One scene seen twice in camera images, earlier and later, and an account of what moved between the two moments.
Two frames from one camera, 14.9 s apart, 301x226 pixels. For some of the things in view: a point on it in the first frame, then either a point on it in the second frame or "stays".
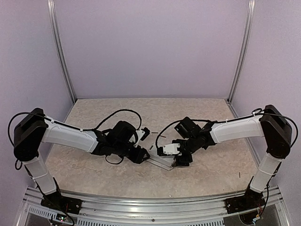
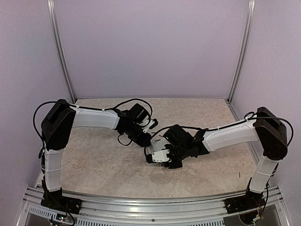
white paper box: [165, 162] to [157, 143]
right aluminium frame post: [250, 13] stays
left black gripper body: [134, 157] to [140, 141]
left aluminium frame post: [52, 20] stays
